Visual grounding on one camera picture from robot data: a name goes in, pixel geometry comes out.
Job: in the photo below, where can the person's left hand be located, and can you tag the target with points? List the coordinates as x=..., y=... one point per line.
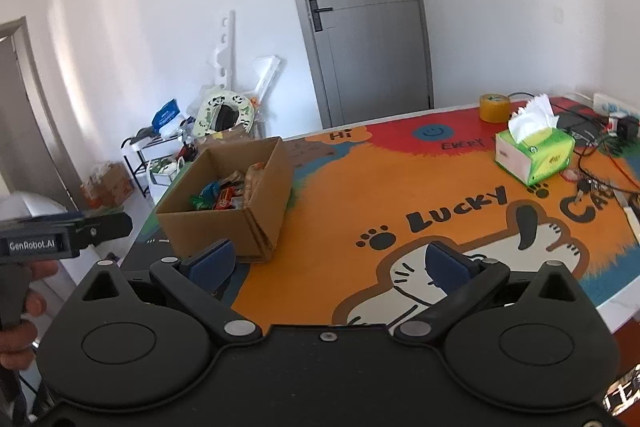
x=35, y=304

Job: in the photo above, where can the tall white holed board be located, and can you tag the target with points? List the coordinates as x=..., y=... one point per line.
x=224, y=52

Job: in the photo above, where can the black shoe rack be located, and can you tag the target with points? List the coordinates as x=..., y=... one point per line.
x=131, y=162

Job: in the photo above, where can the red snack bar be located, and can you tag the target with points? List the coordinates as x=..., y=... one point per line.
x=227, y=198

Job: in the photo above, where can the blue plastic bag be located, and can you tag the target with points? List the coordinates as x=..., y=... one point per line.
x=165, y=114

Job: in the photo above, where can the taped brown cardboard box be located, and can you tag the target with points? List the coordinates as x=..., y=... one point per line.
x=227, y=138

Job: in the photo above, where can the black charger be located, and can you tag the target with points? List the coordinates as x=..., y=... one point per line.
x=627, y=127

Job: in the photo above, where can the blue snack packet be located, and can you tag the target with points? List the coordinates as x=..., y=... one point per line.
x=209, y=190

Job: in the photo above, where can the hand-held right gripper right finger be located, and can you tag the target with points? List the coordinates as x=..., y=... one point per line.
x=447, y=269

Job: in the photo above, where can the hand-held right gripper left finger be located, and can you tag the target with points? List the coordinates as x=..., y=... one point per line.
x=212, y=264

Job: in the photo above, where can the yellow tape roll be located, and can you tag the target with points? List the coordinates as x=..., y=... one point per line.
x=494, y=108

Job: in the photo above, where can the orange printed cardboard box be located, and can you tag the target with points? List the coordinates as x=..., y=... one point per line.
x=107, y=187

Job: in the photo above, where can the clear plastic bag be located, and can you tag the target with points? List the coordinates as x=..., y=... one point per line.
x=194, y=107

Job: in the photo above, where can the cartoon cat table mat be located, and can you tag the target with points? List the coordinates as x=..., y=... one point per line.
x=350, y=187

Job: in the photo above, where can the green white tissue box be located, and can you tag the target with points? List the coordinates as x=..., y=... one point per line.
x=532, y=152

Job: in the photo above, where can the bunch of keys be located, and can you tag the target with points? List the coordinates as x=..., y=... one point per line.
x=582, y=187

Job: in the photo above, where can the white power strip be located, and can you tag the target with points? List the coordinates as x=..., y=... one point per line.
x=612, y=103

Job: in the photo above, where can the grey doorway frame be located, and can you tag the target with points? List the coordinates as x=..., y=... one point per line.
x=30, y=132

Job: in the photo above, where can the grey door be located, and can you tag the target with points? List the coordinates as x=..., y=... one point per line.
x=370, y=57

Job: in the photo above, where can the black flat device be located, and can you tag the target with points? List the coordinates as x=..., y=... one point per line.
x=575, y=123

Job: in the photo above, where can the dark green snack packet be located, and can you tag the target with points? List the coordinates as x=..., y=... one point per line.
x=196, y=203

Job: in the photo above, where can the panda print toilet seat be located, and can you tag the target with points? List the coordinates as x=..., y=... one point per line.
x=207, y=117

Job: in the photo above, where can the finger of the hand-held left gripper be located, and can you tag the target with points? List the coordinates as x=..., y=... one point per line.
x=107, y=227

